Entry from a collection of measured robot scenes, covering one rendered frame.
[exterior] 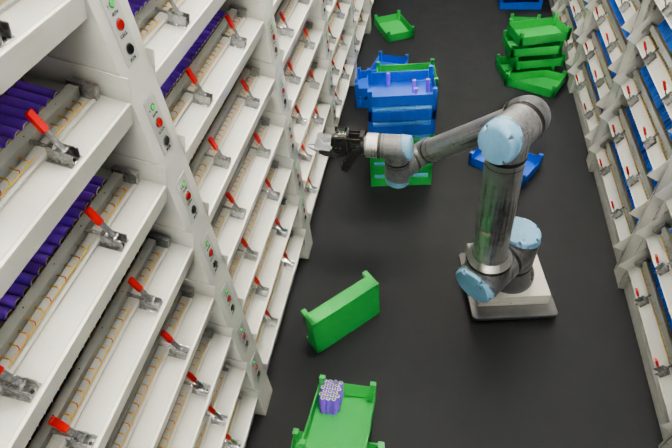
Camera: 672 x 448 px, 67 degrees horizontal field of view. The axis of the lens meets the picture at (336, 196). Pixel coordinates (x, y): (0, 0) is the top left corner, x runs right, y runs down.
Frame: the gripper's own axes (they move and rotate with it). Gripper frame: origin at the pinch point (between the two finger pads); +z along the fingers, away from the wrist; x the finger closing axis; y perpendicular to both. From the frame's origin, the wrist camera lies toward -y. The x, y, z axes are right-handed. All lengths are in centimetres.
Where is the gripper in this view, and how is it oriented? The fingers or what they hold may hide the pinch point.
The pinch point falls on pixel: (311, 146)
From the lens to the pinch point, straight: 186.8
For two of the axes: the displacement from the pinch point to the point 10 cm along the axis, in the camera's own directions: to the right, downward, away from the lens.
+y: -0.8, -7.1, -7.0
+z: -9.8, -0.7, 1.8
